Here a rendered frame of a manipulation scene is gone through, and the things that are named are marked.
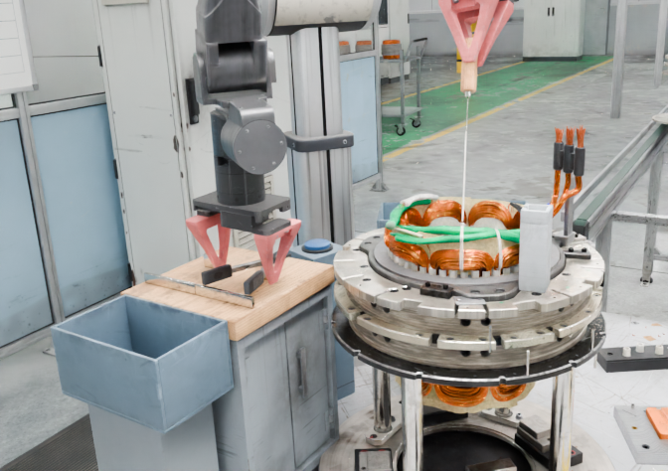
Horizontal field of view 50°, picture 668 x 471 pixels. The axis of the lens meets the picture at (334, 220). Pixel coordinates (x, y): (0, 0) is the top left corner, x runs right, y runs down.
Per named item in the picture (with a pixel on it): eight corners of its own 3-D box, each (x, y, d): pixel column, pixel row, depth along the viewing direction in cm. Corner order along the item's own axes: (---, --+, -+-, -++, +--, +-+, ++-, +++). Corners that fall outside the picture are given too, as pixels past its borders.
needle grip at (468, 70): (476, 89, 80) (479, 38, 80) (460, 89, 80) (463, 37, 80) (475, 93, 81) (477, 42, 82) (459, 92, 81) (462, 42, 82)
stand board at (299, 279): (237, 342, 79) (235, 322, 79) (121, 309, 90) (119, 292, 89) (335, 281, 95) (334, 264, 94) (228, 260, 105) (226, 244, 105)
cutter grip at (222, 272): (205, 285, 86) (204, 273, 85) (201, 284, 86) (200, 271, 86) (233, 276, 88) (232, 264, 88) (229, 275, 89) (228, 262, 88)
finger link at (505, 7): (512, 69, 81) (516, -12, 82) (485, 51, 75) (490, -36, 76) (457, 75, 85) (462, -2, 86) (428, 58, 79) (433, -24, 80)
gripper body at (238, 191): (258, 228, 79) (254, 163, 77) (191, 215, 85) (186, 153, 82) (292, 212, 85) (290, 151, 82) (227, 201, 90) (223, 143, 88)
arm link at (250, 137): (265, 45, 82) (191, 51, 79) (298, 53, 72) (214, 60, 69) (272, 147, 86) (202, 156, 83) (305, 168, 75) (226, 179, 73)
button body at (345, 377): (355, 392, 118) (349, 247, 111) (322, 408, 114) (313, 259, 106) (329, 377, 123) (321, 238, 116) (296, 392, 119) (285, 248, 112)
